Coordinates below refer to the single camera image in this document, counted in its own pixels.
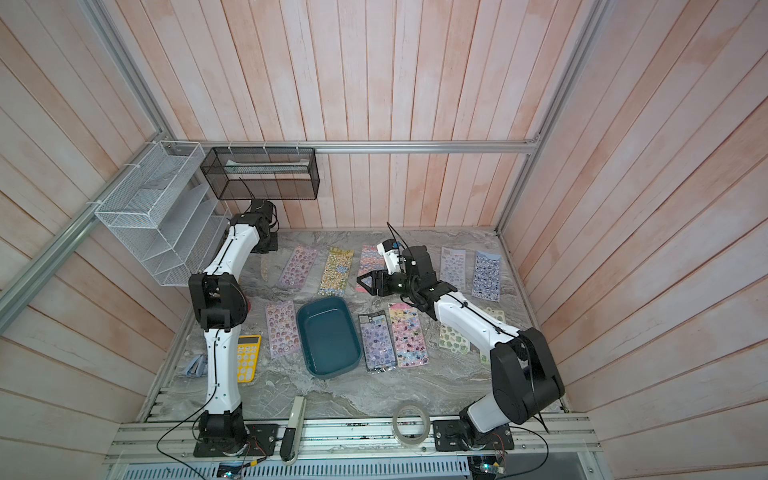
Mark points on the white mesh wall shelf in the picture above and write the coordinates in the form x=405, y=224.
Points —
x=170, y=221

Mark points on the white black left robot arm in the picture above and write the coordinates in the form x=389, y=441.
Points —
x=221, y=307

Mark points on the clear tape roll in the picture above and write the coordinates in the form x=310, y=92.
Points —
x=410, y=424

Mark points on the pink yellow cat sticker sheet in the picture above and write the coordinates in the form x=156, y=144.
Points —
x=408, y=336

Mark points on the black mesh wall basket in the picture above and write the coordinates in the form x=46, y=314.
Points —
x=262, y=172

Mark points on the purple sticker sheet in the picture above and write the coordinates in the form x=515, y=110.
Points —
x=377, y=343

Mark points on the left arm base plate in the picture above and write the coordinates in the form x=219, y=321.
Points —
x=250, y=439

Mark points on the light blue sticker sheet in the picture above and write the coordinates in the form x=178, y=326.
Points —
x=453, y=267

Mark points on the dark blue sticker sheet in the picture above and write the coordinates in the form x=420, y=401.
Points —
x=487, y=276

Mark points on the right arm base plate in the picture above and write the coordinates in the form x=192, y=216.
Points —
x=460, y=435

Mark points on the yellow calculator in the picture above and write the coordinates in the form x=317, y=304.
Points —
x=248, y=351

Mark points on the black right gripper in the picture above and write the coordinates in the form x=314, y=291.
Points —
x=380, y=279

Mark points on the green yellow sticker sheet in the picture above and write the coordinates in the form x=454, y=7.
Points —
x=264, y=267

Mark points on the red blue cat sticker sheet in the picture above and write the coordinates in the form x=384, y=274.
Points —
x=370, y=260

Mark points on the teal storage box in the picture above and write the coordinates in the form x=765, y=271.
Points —
x=330, y=343

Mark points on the grey stapler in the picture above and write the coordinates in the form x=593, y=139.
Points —
x=292, y=434

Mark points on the blue binder clip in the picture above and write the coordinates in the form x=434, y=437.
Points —
x=197, y=367

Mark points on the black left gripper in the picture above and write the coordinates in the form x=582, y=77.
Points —
x=273, y=244

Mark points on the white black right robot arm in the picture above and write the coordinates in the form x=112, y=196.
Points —
x=524, y=375

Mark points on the colourful small sticker sheet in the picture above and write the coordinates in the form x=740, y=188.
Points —
x=336, y=272

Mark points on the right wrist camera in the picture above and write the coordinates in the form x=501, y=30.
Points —
x=389, y=250

